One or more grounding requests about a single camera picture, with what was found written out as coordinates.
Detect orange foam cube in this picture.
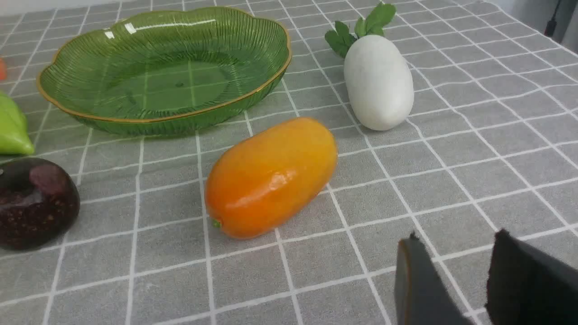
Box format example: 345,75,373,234
0,58,8,80

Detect orange mango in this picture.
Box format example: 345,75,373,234
205,117,338,239

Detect green chayote vegetable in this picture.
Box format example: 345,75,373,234
0,92,35,156

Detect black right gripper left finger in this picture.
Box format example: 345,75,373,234
395,232,471,325

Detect green glass leaf plate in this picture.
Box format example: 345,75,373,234
37,6,292,136

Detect white radish with leaves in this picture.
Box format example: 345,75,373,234
324,2,414,131

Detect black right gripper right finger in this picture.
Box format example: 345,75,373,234
485,229,578,325

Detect dark purple passion fruit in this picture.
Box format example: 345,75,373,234
0,157,80,251

